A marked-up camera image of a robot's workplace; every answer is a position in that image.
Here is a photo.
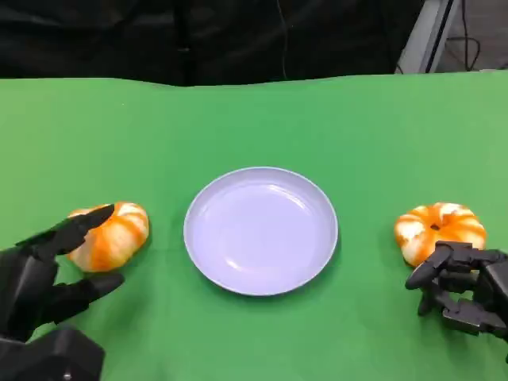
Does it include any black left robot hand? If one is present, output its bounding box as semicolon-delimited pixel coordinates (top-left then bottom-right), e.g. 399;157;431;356
0;204;126;345

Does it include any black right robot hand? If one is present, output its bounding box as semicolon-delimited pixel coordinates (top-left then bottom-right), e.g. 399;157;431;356
404;240;508;343

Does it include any orange and white bread roll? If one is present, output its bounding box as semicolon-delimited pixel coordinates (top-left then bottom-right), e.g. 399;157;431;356
65;201;150;273
394;202;487;267

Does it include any lilac plate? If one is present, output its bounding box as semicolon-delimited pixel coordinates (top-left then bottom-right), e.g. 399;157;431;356
183;167;340;297

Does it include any green table cloth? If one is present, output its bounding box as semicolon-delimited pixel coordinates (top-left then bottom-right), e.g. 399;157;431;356
0;70;508;381

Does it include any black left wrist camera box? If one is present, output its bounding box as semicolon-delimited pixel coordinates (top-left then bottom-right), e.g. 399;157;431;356
0;328;106;381

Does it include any black looped floor cable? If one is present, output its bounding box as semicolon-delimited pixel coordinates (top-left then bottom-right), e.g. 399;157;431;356
444;0;482;72

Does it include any grey metal frame post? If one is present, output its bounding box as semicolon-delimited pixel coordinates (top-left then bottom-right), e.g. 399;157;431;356
393;0;465;75

